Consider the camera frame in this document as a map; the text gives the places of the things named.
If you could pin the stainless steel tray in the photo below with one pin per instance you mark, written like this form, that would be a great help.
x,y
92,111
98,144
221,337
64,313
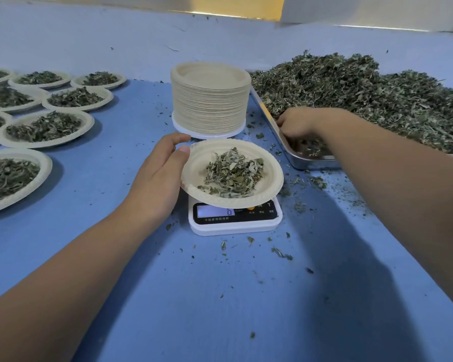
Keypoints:
x,y
283,143

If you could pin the large pile of dried herbs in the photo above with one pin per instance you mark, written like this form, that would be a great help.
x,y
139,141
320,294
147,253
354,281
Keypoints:
x,y
362,90

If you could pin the person's right forearm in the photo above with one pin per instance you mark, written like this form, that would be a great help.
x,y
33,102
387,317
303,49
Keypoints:
x,y
407,184

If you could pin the person's left forearm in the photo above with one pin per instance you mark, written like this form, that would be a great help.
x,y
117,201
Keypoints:
x,y
71,275

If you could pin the scattered dried herb crumbs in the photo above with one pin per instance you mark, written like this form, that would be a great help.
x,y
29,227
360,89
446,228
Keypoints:
x,y
283,222

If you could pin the person's left hand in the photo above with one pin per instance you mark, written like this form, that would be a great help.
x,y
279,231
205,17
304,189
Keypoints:
x,y
156,180

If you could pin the blue table mat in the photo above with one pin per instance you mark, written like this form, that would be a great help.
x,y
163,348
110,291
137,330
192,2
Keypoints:
x,y
226,297

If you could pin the person's left thumb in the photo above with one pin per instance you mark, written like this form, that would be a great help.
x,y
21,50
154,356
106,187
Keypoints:
x,y
183,153

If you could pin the person's right fingers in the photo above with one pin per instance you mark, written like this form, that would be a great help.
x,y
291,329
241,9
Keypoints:
x,y
288,131

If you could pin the beige paper plate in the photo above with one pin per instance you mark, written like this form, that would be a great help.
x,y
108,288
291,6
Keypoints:
x,y
200,173

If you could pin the stack of empty paper plates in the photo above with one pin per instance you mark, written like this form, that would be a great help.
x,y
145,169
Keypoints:
x,y
210,97

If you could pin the white digital kitchen scale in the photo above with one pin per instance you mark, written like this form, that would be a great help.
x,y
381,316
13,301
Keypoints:
x,y
234,222

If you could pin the person's right hand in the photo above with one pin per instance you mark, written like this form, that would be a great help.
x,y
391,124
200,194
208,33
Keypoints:
x,y
311,122

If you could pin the small heap of dried herbs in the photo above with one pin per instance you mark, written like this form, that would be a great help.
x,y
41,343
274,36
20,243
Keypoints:
x,y
232,173

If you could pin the group of herb-filled paper plates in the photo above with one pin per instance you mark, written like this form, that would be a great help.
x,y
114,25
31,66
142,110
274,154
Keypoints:
x,y
41,120

